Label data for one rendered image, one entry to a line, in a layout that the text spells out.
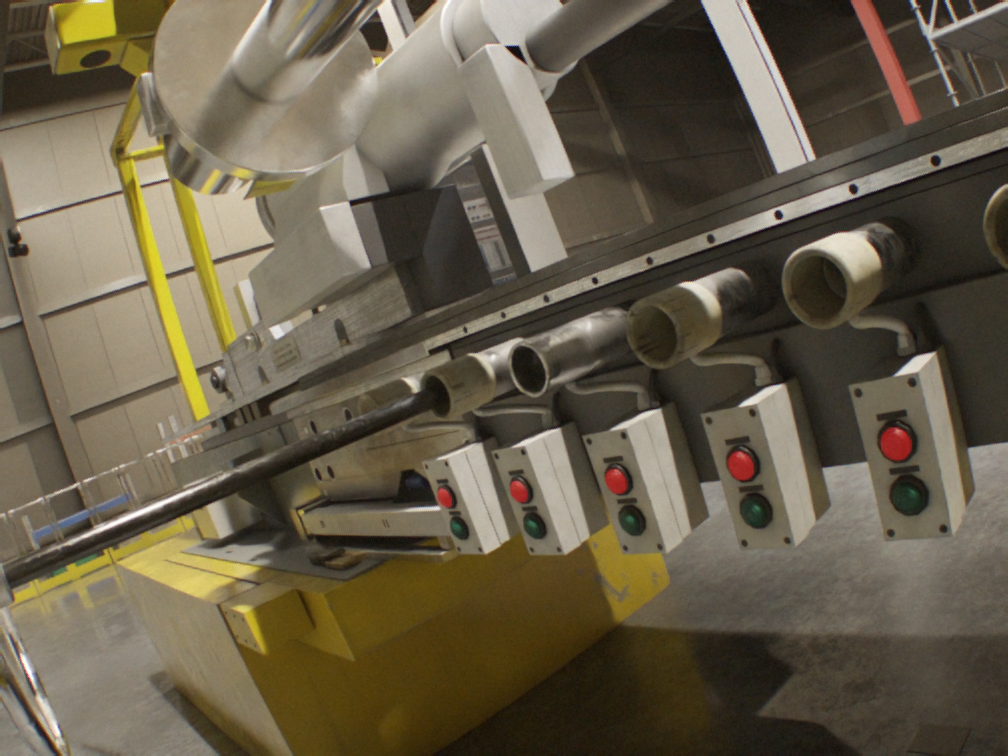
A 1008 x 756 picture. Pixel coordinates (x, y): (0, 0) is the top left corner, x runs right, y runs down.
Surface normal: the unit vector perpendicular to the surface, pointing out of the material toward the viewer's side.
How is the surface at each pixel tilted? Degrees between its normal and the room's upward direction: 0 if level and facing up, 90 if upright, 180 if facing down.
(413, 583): 90
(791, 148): 90
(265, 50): 116
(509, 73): 90
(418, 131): 132
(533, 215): 90
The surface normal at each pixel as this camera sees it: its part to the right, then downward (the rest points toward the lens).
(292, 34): -0.32, 0.86
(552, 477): 0.58, -0.15
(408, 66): -0.77, 0.18
